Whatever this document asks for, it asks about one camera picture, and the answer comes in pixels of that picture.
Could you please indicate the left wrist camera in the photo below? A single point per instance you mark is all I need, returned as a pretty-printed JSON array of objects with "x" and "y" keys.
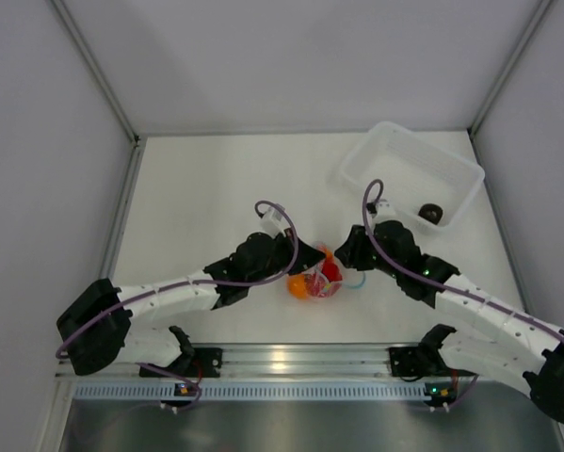
[{"x": 273, "y": 222}]

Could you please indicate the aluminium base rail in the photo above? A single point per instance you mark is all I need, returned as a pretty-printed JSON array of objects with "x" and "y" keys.
[{"x": 297, "y": 361}]

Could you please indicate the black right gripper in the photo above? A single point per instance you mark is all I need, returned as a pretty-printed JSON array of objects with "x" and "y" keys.
[{"x": 346, "y": 251}]

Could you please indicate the aluminium frame post right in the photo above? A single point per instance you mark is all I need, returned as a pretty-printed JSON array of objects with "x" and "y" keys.
[{"x": 507, "y": 68}]

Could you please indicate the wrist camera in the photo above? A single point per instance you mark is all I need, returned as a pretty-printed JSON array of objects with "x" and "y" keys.
[
  {"x": 273, "y": 222},
  {"x": 380, "y": 211}
]

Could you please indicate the white plastic basket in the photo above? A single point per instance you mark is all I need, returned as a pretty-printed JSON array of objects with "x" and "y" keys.
[{"x": 414, "y": 172}]

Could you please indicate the orange fake fruit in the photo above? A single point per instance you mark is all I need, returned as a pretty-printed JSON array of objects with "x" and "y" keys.
[{"x": 297, "y": 287}]

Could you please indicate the white slotted cable duct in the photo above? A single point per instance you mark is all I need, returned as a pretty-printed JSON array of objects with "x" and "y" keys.
[{"x": 262, "y": 391}]

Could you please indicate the red fake pepper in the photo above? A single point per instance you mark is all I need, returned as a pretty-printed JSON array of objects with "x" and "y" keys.
[{"x": 331, "y": 271}]

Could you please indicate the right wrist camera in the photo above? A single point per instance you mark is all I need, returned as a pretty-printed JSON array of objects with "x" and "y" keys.
[{"x": 380, "y": 211}]

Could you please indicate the aluminium frame post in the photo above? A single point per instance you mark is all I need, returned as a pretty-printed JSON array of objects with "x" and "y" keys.
[
  {"x": 82, "y": 47},
  {"x": 507, "y": 68}
]

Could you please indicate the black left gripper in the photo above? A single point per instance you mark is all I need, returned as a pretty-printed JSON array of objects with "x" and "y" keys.
[{"x": 309, "y": 256}]

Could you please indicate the clear zip top bag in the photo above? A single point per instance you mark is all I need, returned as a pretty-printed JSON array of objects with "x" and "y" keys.
[{"x": 320, "y": 288}]

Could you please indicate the black fake food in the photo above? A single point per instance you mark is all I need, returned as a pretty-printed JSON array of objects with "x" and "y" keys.
[{"x": 431, "y": 212}]

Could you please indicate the aluminium frame post left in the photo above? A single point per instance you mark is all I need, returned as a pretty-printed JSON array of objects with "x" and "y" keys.
[{"x": 82, "y": 47}]

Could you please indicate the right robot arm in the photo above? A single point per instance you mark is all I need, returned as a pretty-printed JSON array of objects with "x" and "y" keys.
[{"x": 514, "y": 348}]

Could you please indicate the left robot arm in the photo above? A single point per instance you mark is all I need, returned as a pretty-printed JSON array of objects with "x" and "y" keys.
[{"x": 108, "y": 324}]

